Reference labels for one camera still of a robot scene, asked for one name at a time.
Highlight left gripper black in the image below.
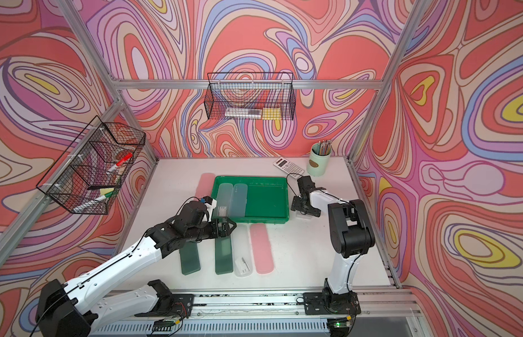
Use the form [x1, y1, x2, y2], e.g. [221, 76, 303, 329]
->
[185, 215, 238, 244]

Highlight clear frosted pencil case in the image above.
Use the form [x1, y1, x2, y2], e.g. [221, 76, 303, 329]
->
[213, 183, 233, 218]

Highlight light blue pencil case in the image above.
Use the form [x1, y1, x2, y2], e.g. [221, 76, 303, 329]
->
[229, 183, 248, 218]

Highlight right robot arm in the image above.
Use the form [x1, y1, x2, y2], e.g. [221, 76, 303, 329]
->
[291, 190, 375, 312]

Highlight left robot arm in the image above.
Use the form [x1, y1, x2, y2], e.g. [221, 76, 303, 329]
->
[35, 197, 237, 336]

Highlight green plastic storage tray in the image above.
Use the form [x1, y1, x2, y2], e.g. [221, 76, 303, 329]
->
[211, 176, 290, 224]

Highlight dark green pencil case right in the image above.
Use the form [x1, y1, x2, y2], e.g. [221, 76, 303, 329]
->
[215, 237, 233, 275]

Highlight dark green pencil case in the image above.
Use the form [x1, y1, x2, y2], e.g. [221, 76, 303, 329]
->
[215, 237, 233, 275]
[179, 242, 201, 275]

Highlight pink pencil case far left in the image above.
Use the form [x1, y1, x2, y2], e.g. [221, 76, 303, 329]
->
[195, 173, 216, 199]

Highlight pink pencil case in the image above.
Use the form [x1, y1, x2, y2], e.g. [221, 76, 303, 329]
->
[195, 173, 216, 199]
[250, 223, 274, 275]

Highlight white translucent pencil case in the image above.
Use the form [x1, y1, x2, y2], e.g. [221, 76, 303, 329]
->
[231, 225, 254, 277]

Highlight pink pencil case front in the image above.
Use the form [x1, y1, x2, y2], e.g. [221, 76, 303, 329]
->
[250, 223, 274, 275]

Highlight dark green pencil case left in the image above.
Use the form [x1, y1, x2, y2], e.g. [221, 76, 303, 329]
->
[179, 242, 201, 275]

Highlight clear box in back basket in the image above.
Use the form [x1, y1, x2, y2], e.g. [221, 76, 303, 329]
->
[224, 107, 263, 119]

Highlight mint green pen cup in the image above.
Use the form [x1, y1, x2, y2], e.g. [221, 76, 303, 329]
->
[307, 143, 332, 177]

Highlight white calculator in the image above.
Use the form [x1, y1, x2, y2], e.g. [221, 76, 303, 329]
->
[274, 157, 305, 179]

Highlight pens in cup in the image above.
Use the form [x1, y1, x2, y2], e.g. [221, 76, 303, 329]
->
[315, 140, 333, 157]

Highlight yellow item in back basket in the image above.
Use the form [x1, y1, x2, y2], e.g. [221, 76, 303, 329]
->
[261, 108, 282, 120]

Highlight red marker in basket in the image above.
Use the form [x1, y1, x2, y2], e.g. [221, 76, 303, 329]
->
[107, 153, 133, 174]

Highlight green white marker in basket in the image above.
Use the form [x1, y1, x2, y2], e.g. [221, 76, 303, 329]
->
[73, 188, 115, 213]

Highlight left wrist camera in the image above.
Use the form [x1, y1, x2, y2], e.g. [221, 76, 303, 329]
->
[200, 196, 217, 221]

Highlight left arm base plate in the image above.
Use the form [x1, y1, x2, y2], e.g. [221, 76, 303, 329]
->
[135, 293, 194, 318]

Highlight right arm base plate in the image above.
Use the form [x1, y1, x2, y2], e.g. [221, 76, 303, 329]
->
[302, 292, 361, 317]

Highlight black wire basket back wall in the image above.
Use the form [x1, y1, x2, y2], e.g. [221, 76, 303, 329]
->
[204, 71, 297, 120]

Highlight black wire basket wall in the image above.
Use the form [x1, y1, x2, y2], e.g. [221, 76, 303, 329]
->
[204, 71, 297, 120]
[36, 117, 146, 216]

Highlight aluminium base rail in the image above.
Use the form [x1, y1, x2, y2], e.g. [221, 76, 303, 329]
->
[96, 287, 431, 336]

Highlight black wire basket left wall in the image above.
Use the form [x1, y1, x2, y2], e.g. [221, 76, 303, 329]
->
[36, 117, 146, 216]

